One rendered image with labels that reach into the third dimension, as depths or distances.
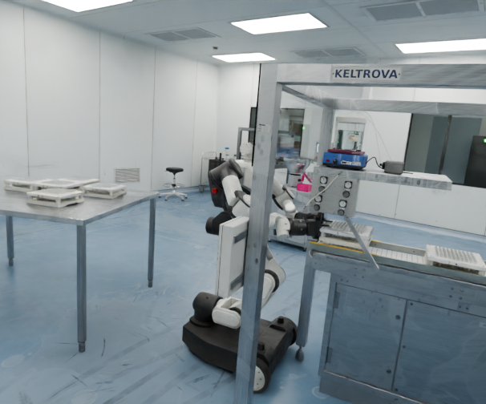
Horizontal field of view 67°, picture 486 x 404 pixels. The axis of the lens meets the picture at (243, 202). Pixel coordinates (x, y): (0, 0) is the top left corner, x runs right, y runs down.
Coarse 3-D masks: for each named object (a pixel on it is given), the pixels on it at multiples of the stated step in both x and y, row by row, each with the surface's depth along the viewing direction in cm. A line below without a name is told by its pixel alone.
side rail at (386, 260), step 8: (320, 248) 193; (328, 248) 191; (336, 248) 189; (352, 256) 186; (360, 256) 185; (376, 256) 181; (392, 264) 179; (400, 264) 177; (408, 264) 176; (416, 264) 174; (424, 264) 174; (432, 272) 172; (440, 272) 170; (448, 272) 169; (456, 272) 168; (464, 272) 167; (472, 280) 165; (480, 280) 164
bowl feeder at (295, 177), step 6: (288, 162) 478; (294, 162) 473; (300, 162) 472; (288, 168) 487; (294, 168) 479; (300, 168) 478; (294, 174) 486; (300, 174) 486; (312, 174) 471; (288, 180) 494; (294, 180) 486; (300, 180) 488; (294, 186) 487
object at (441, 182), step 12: (324, 168) 183; (336, 168) 181; (348, 168) 187; (372, 168) 201; (372, 180) 174; (384, 180) 172; (396, 180) 170; (408, 180) 168; (420, 180) 166; (432, 180) 164; (444, 180) 163
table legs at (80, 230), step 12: (12, 216) 345; (12, 228) 346; (84, 228) 216; (12, 240) 348; (84, 240) 217; (12, 252) 350; (84, 252) 219; (12, 264) 351; (84, 264) 220; (84, 276) 221; (84, 288) 223; (84, 300) 224; (84, 312) 226; (84, 324) 227; (84, 336) 228; (84, 348) 230
